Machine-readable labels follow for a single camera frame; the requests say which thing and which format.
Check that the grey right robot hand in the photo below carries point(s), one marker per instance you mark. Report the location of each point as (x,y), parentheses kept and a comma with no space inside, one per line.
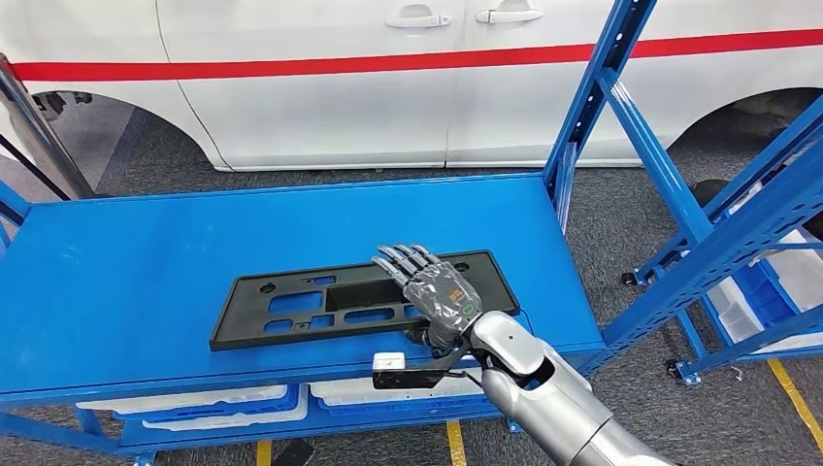
(444,296)

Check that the black plastic plate part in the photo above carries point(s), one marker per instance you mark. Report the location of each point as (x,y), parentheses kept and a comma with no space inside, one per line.
(257,321)

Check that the blue wheeled shelf rack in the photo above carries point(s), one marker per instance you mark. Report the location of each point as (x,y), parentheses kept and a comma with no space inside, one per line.
(739,247)

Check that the blue metal shelf rack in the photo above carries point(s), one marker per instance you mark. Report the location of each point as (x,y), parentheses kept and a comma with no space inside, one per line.
(128,270)

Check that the white car red stripe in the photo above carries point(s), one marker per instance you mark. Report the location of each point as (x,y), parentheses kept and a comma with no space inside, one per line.
(321,116)

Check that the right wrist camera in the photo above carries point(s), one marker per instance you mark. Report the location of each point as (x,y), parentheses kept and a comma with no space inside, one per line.
(389,363)

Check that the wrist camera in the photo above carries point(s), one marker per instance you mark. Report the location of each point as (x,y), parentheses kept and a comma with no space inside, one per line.
(294,453)
(389,363)

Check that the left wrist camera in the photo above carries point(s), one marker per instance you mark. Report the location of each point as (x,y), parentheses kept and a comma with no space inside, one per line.
(294,453)

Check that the dark metal rail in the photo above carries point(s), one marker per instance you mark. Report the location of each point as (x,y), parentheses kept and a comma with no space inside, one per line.
(35,168)

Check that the chrome post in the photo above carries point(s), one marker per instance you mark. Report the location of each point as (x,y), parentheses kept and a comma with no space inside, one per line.
(38,128)

